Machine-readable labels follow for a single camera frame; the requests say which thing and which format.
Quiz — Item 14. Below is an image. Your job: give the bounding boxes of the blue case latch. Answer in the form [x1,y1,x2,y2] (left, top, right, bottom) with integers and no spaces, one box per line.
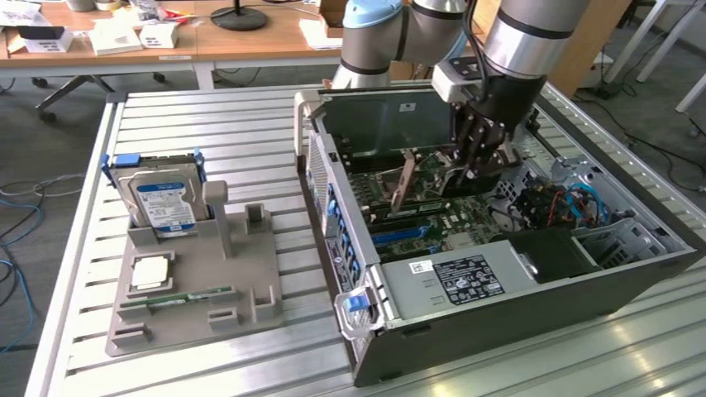
[340,295,368,318]

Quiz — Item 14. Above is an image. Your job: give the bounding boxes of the wooden cabinet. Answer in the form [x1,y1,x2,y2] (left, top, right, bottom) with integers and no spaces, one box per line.
[467,0,633,96]

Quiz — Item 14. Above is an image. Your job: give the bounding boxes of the white box with label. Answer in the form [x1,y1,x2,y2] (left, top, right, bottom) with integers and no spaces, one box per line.
[139,22,179,50]

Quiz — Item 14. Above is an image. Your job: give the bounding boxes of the brown cardboard box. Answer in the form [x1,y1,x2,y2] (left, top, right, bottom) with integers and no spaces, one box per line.
[319,0,350,41]

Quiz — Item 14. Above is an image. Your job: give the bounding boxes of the wooden desk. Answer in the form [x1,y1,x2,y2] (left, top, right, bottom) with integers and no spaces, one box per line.
[0,0,500,69]

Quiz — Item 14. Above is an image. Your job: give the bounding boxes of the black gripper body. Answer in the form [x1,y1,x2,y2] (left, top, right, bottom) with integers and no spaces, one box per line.
[467,74,547,138]

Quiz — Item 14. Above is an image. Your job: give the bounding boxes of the black graphics card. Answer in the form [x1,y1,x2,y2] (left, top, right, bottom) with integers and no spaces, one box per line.
[390,149,523,213]

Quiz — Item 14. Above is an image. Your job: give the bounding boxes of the blue wire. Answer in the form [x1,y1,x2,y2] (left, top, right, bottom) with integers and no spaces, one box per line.
[565,181,611,228]

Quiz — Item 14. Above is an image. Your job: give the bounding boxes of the metal socket cover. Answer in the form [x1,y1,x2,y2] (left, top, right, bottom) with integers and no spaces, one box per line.
[414,151,456,195]

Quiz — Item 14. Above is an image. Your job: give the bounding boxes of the grey power supply unit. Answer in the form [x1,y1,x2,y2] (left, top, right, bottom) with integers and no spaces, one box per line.
[379,242,539,322]

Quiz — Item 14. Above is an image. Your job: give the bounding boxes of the red wire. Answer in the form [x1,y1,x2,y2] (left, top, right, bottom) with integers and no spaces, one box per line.
[545,188,575,227]

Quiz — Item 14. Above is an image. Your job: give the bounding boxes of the blue floor cable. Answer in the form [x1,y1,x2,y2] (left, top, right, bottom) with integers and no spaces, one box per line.
[0,198,43,352]

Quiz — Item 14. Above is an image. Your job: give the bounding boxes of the grey parts rack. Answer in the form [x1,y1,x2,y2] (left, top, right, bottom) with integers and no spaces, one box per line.
[104,179,286,359]

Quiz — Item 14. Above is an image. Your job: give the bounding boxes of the grey floor cable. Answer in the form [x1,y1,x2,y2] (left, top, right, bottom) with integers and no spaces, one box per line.
[0,173,87,198]

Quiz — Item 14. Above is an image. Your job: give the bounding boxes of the office chair base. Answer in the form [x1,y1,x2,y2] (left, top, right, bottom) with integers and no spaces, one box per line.
[29,74,167,123]

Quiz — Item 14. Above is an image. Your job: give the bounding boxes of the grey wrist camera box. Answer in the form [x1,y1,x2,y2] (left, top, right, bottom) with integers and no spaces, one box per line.
[431,57,482,103]

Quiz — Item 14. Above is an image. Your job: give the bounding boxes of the black lamp base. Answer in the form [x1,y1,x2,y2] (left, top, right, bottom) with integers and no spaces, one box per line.
[208,0,271,32]

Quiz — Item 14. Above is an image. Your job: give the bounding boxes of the green motherboard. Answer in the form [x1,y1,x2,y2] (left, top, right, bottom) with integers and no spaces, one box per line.
[344,144,498,260]

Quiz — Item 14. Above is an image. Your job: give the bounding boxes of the white box black lid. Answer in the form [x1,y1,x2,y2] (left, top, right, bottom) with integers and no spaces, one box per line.
[16,25,73,54]

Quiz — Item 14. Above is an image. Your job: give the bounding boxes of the perforated metal disk bay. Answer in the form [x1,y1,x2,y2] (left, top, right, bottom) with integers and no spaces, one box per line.
[484,122,559,208]

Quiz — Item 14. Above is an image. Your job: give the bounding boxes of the black floor cable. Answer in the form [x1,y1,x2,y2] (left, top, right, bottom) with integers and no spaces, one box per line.
[573,41,706,191]

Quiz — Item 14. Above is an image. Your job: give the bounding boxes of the hard disk with blue bracket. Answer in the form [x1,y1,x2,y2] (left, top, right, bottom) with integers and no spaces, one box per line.
[99,148,214,241]

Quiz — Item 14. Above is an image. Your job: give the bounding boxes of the silver CPU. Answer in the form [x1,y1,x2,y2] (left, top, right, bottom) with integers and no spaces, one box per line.
[131,256,170,290]

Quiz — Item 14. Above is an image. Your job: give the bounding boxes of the white paper stack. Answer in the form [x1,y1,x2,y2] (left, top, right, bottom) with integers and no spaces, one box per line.
[300,18,347,50]

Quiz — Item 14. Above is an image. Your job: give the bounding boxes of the black open PC case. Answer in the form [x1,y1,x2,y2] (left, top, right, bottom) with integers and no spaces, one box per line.
[294,80,697,388]

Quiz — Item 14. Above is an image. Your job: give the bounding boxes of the blue card retainer strip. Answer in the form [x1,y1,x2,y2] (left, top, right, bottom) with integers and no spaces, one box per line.
[324,188,363,286]

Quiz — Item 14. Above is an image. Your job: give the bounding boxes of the CPU socket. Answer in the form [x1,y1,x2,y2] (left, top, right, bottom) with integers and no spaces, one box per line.
[374,168,410,199]

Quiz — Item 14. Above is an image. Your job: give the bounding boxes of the white table legs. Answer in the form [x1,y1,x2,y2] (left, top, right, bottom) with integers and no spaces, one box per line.
[603,0,706,113]

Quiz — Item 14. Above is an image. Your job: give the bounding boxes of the green RAM stick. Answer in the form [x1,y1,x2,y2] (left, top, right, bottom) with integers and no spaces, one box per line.
[119,289,236,309]

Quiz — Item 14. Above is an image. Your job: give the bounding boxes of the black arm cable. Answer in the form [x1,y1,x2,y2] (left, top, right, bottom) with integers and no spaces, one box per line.
[464,0,491,101]

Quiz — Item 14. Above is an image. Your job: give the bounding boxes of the flat white box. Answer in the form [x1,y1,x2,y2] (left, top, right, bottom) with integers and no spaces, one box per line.
[87,18,143,56]

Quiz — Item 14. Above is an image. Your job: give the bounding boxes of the small metal disk bay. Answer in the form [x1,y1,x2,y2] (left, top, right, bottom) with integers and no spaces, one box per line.
[570,218,669,270]

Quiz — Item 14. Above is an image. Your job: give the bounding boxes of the blue expansion slot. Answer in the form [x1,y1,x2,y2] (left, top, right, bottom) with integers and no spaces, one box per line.
[372,225,435,246]

